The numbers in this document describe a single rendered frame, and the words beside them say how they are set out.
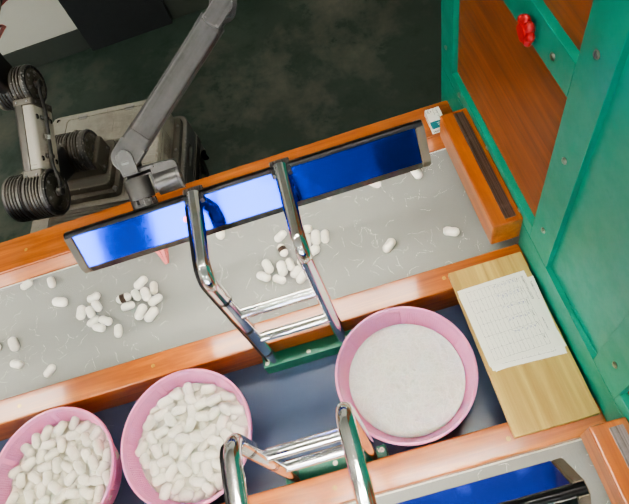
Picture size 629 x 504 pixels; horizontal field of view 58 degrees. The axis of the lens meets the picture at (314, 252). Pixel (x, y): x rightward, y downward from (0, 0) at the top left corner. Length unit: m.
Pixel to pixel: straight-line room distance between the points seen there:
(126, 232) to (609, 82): 0.73
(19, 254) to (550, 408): 1.24
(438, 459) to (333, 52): 2.07
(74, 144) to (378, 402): 1.23
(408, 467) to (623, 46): 0.73
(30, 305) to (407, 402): 0.91
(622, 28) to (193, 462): 0.99
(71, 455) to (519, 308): 0.93
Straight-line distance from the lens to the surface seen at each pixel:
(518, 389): 1.09
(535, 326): 1.13
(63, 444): 1.33
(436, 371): 1.14
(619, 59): 0.71
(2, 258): 1.60
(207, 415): 1.19
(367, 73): 2.63
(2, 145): 3.19
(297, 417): 1.20
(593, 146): 0.82
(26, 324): 1.49
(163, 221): 0.97
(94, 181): 1.93
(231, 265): 1.30
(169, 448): 1.21
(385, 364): 1.14
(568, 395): 1.10
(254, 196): 0.94
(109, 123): 2.15
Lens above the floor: 1.82
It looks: 59 degrees down
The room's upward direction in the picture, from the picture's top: 23 degrees counter-clockwise
